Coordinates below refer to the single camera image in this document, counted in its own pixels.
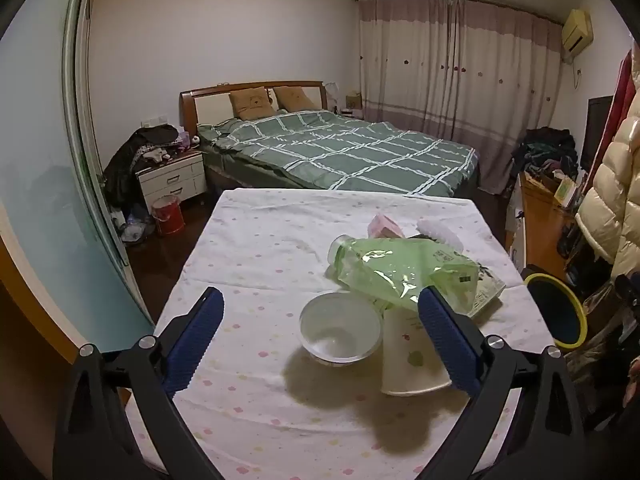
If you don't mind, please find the sliding glass door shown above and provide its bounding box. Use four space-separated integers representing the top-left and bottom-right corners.
0 0 156 351

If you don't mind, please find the printed cardboard box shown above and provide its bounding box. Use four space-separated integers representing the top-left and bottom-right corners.
467 262 507 318

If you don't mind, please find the red bucket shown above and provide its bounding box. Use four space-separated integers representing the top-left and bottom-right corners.
151 196 186 237

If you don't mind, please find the green checked duvet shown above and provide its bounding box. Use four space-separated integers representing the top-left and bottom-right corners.
197 109 478 197

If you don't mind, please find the black television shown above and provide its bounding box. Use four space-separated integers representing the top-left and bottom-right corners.
580 95 615 171

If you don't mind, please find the white paper cup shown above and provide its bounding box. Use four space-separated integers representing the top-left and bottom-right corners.
380 307 456 397

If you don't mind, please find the white nightstand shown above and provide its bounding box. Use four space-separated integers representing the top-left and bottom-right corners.
136 152 208 211

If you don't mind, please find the green plastic refill pouch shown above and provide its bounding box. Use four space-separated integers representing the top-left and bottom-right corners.
327 234 478 317

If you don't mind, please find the pink packet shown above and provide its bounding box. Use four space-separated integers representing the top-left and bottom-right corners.
367 214 406 240

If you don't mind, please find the dark clothes heap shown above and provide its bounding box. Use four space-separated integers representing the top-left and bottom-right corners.
102 125 183 208

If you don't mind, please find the plastic bags heap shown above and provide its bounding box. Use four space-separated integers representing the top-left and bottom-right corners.
112 205 156 246

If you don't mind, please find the cream puffer jacket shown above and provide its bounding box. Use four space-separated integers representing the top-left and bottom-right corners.
575 62 640 281

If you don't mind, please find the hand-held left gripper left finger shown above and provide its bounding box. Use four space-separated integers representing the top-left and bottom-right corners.
52 286 226 480

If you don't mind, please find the red dotted puffer jacket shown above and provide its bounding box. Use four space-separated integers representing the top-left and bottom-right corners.
605 40 640 161

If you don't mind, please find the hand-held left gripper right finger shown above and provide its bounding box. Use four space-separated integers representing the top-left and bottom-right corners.
417 285 586 480

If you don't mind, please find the wooden bed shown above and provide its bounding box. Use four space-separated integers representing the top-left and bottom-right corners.
180 80 481 198

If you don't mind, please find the pile of dark clothes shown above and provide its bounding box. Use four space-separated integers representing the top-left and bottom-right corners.
510 127 578 181

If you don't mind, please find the pale pink curtain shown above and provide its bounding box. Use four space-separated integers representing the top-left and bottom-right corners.
352 0 566 196

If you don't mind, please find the brown pillow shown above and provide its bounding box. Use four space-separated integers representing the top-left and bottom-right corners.
272 86 318 112
229 87 277 121

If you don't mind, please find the cream air conditioner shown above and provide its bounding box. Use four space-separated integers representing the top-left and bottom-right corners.
560 8 595 56

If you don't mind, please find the green card box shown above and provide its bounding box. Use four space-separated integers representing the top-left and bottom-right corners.
554 177 578 208

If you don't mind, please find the white dotted tablecloth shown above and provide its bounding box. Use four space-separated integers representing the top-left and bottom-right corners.
122 187 556 480

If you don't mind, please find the yellow rimmed dark bin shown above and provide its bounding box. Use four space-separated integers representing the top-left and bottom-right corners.
522 272 587 350

